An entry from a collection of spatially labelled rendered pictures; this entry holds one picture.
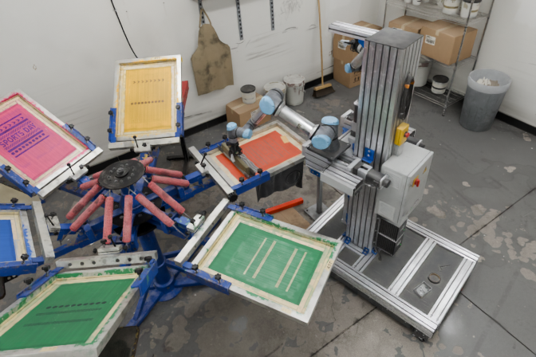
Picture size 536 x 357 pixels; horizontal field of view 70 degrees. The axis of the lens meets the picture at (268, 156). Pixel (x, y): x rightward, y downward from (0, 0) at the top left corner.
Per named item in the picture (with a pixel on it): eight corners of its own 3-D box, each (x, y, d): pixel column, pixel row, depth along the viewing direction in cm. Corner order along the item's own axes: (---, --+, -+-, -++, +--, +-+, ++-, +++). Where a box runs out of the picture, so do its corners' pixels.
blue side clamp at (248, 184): (266, 176, 301) (266, 169, 297) (269, 179, 298) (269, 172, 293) (233, 192, 289) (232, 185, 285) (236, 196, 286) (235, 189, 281)
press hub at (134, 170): (178, 259, 359) (139, 143, 275) (195, 290, 333) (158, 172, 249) (137, 280, 343) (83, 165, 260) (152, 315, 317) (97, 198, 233)
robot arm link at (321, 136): (338, 131, 255) (270, 85, 258) (331, 143, 245) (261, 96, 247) (330, 142, 264) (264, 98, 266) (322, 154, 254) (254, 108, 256)
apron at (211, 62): (233, 82, 513) (222, 1, 448) (235, 84, 508) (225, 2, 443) (196, 95, 492) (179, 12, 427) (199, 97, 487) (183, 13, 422)
